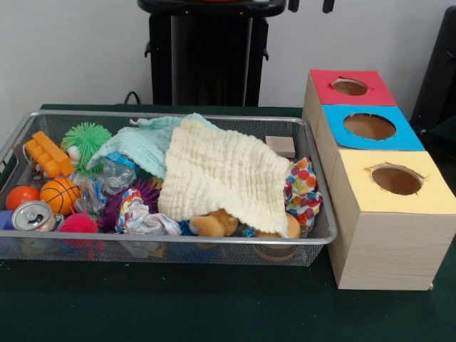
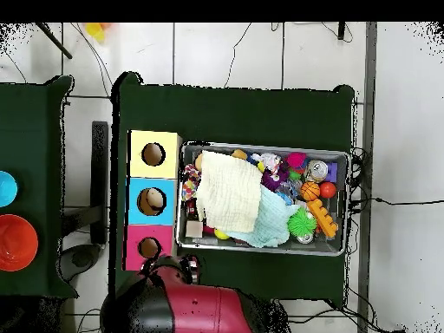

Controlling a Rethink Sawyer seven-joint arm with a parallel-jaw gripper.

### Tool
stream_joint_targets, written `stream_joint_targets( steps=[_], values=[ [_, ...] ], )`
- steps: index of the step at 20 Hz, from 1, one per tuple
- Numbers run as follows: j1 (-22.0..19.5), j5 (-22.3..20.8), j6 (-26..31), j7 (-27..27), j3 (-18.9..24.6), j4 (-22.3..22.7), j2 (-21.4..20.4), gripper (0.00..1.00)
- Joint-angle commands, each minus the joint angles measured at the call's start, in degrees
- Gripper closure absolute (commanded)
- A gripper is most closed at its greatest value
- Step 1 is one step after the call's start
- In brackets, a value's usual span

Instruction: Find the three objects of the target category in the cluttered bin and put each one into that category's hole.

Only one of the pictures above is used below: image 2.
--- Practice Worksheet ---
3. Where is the yellow plastic toy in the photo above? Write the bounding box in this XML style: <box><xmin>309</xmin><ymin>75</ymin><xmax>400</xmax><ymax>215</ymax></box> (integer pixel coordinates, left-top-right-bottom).
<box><xmin>84</xmin><ymin>23</ymin><xmax>114</xmax><ymax>42</ymax></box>

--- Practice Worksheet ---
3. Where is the cream muslin cloth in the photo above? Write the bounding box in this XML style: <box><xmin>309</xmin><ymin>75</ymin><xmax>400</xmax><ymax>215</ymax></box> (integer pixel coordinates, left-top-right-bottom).
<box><xmin>195</xmin><ymin>149</ymin><xmax>264</xmax><ymax>234</ymax></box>

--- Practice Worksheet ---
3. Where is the plain wooden cube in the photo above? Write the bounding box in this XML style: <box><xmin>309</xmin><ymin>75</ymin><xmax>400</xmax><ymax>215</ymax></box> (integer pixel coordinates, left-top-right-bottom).
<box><xmin>185</xmin><ymin>219</ymin><xmax>204</xmax><ymax>239</ymax></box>

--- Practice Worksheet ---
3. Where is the green spiky rubber ball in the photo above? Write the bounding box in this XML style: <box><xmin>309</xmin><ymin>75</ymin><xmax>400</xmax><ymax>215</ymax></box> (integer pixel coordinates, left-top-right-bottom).
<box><xmin>286</xmin><ymin>206</ymin><xmax>318</xmax><ymax>238</ymax></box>

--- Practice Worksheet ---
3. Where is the orange bowl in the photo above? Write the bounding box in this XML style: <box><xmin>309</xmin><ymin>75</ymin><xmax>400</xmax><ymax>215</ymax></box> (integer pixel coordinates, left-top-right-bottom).
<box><xmin>0</xmin><ymin>213</ymin><xmax>39</xmax><ymax>272</ymax></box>

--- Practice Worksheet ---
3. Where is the shallow wire mesh bin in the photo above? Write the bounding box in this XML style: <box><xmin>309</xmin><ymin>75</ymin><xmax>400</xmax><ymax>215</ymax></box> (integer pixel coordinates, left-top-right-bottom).
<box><xmin>175</xmin><ymin>140</ymin><xmax>351</xmax><ymax>257</ymax></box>

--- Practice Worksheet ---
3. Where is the small orange basketball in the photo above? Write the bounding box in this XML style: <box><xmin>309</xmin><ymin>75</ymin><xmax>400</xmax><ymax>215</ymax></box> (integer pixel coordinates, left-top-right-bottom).
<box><xmin>300</xmin><ymin>181</ymin><xmax>321</xmax><ymax>202</ymax></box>

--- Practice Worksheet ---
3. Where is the pink spiky rubber ball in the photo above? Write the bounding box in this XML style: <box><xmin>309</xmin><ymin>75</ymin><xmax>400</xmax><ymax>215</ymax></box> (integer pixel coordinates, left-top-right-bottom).
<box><xmin>284</xmin><ymin>151</ymin><xmax>309</xmax><ymax>171</ymax></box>

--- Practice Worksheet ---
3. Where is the black rod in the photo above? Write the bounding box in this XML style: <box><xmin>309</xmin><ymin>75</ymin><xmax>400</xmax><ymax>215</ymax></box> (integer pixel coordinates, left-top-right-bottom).
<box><xmin>34</xmin><ymin>23</ymin><xmax>74</xmax><ymax>60</ymax></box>

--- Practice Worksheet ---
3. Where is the light blue bowl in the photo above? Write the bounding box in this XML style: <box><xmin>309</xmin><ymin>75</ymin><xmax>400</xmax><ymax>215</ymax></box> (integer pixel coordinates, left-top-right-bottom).
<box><xmin>0</xmin><ymin>170</ymin><xmax>19</xmax><ymax>208</ymax></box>

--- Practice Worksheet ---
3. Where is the wooden box with three holes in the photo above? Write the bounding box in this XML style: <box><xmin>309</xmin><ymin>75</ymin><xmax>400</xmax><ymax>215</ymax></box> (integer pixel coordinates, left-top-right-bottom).
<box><xmin>122</xmin><ymin>129</ymin><xmax>183</xmax><ymax>272</ymax></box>

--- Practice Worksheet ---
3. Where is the crumpled polka dot paper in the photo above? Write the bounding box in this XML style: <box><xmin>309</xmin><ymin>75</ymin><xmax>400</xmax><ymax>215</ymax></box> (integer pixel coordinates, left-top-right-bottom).
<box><xmin>180</xmin><ymin>163</ymin><xmax>202</xmax><ymax>202</ymax></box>

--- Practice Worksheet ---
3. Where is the dark green side table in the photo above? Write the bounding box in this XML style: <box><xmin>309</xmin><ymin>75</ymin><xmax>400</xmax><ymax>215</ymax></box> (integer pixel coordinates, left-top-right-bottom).
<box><xmin>0</xmin><ymin>75</ymin><xmax>79</xmax><ymax>299</ymax></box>

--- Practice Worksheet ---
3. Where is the dark green tablecloth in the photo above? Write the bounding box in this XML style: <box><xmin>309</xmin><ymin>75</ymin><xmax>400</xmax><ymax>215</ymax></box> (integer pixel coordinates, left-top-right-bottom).
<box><xmin>108</xmin><ymin>71</ymin><xmax>356</xmax><ymax>310</ymax></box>

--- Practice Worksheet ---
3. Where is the smooth orange-red ball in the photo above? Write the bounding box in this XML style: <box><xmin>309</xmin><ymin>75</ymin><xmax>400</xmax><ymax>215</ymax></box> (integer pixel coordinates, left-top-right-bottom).
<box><xmin>318</xmin><ymin>181</ymin><xmax>337</xmax><ymax>199</ymax></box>

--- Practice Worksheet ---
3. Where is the thin black floor cable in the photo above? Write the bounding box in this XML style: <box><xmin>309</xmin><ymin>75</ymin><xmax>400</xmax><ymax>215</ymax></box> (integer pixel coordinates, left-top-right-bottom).
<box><xmin>223</xmin><ymin>23</ymin><xmax>253</xmax><ymax>88</ymax></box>
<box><xmin>348</xmin><ymin>196</ymin><xmax>444</xmax><ymax>206</ymax></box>

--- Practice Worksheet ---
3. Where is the mint green muslin cloth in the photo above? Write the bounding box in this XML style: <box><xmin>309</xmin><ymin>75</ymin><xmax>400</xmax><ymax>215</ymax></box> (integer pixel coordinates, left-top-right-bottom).
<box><xmin>226</xmin><ymin>185</ymin><xmax>301</xmax><ymax>249</ymax></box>

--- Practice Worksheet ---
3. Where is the orange toy building brick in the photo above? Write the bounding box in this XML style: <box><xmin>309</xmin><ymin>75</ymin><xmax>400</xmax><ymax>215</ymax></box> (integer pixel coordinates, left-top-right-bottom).
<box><xmin>305</xmin><ymin>198</ymin><xmax>339</xmax><ymax>239</ymax></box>

